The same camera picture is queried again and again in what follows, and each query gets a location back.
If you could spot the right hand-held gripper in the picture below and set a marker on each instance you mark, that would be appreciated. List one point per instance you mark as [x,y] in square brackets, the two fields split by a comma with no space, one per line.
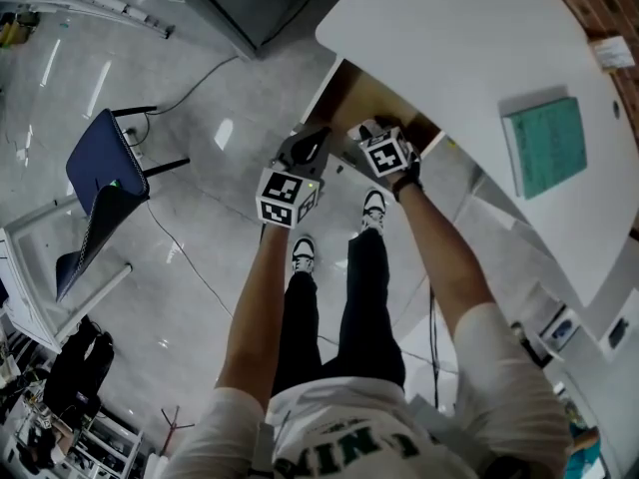
[387,155]

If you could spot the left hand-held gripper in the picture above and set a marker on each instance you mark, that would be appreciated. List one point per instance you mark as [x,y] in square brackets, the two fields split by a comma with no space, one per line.
[282,197]

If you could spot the white drawer brown inside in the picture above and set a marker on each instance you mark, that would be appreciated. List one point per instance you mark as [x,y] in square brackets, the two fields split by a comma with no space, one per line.
[349,98]

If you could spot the person's right forearm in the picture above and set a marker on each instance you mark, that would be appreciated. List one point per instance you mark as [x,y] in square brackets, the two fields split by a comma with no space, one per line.
[444,257]

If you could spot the person's left forearm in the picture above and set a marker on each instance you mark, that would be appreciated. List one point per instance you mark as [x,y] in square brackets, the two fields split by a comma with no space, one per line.
[254,317]

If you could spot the black wristwatch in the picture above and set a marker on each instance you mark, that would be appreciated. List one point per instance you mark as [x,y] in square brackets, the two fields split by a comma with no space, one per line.
[407,185]

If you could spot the person's right white shoe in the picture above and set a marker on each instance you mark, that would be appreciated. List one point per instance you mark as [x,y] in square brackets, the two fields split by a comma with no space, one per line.
[374,210]

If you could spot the person's white shoe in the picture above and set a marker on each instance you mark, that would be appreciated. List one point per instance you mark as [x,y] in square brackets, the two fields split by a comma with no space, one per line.
[303,255]
[374,210]

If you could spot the person's left white shoe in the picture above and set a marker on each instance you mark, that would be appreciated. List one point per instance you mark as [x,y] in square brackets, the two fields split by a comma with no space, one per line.
[303,255]

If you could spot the white desk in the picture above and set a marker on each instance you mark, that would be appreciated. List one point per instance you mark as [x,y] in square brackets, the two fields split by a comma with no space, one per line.
[474,43]

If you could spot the person's black trousers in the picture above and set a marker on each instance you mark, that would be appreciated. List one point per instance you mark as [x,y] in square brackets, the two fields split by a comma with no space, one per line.
[369,327]

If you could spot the green book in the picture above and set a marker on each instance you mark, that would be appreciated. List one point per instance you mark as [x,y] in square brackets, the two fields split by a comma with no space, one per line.
[546,147]

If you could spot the blue chair black legs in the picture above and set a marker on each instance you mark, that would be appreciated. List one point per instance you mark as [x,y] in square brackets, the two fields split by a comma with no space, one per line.
[105,167]

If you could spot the white paper note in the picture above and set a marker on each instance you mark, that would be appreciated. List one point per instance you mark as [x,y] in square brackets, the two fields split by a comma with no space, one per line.
[611,54]

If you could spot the red stand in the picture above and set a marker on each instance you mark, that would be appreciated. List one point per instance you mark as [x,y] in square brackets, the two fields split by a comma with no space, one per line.
[175,427]

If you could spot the white t-shirt green print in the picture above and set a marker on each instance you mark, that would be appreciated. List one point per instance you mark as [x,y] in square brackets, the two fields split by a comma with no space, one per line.
[374,442]

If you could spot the black bag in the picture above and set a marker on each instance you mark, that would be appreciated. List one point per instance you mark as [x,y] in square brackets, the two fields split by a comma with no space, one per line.
[80,367]

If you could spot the white shelf rack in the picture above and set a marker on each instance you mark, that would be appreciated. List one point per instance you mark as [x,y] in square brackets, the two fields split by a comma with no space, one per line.
[100,3]

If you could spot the white shelf unit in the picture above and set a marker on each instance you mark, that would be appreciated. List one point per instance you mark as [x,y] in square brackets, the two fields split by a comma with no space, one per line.
[589,332]

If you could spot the small white table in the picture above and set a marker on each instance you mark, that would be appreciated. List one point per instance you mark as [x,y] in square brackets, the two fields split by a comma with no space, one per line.
[25,287]

